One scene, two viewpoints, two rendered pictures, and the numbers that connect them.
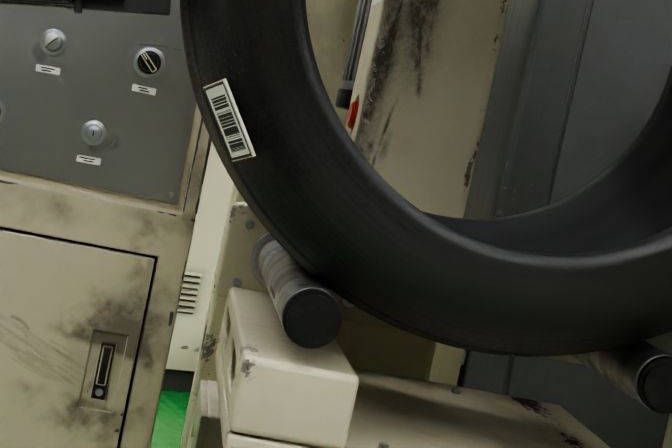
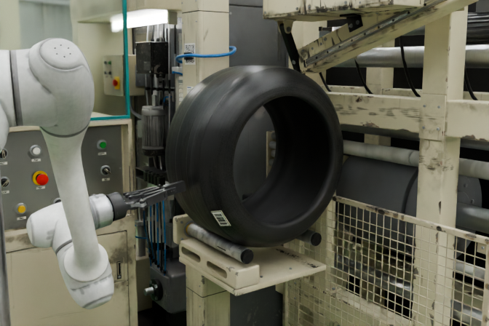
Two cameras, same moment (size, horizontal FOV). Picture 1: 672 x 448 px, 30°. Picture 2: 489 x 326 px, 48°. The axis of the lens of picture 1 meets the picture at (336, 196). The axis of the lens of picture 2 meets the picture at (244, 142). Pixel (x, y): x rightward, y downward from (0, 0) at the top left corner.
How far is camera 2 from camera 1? 0.97 m
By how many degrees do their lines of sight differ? 28
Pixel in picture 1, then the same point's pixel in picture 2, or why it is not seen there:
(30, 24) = not seen: hidden behind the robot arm
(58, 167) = not seen: hidden behind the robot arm
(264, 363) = (240, 271)
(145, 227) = (121, 223)
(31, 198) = not seen: hidden behind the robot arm
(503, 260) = (284, 227)
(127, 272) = (119, 238)
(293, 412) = (248, 279)
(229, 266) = (179, 235)
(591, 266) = (300, 221)
